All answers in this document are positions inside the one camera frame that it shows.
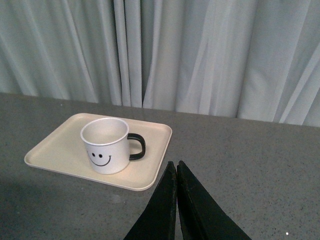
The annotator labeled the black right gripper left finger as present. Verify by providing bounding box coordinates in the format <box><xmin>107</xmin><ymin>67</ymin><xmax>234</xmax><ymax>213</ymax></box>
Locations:
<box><xmin>125</xmin><ymin>161</ymin><xmax>178</xmax><ymax>240</ymax></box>

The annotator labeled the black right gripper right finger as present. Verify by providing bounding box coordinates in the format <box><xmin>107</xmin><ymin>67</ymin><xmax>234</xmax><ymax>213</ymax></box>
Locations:
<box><xmin>177</xmin><ymin>160</ymin><xmax>250</xmax><ymax>240</ymax></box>

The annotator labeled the white smiley mug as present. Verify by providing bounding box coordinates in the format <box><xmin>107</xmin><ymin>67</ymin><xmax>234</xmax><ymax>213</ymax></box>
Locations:
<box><xmin>80</xmin><ymin>117</ymin><xmax>146</xmax><ymax>175</ymax></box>

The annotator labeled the beige rectangular tray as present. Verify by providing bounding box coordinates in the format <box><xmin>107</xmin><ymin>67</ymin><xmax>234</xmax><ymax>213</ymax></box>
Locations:
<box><xmin>24</xmin><ymin>113</ymin><xmax>172</xmax><ymax>191</ymax></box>

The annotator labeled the grey curtain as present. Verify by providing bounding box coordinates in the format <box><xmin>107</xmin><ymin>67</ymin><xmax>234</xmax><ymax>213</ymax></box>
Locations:
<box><xmin>0</xmin><ymin>0</ymin><xmax>320</xmax><ymax>127</ymax></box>

